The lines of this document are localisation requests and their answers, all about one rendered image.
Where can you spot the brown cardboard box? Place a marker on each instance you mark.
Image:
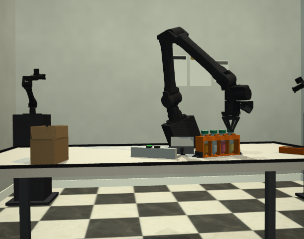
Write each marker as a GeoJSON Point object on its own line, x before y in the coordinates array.
{"type": "Point", "coordinates": [49, 145]}

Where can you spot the orange digital multimeter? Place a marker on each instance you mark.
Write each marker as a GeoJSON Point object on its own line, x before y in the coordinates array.
{"type": "Point", "coordinates": [291, 150]}

